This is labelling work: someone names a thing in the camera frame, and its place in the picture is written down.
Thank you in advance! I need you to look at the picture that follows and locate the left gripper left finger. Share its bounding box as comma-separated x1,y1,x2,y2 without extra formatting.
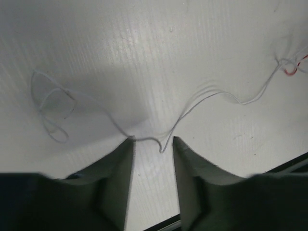
0,138,135,231

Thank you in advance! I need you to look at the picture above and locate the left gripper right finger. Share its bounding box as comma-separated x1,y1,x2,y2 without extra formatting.
172,136,308,231

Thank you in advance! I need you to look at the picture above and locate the red wire bundle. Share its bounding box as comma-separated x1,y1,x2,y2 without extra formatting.
283,54,308,77

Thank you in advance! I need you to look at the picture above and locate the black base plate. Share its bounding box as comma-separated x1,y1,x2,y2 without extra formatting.
141,151,308,231

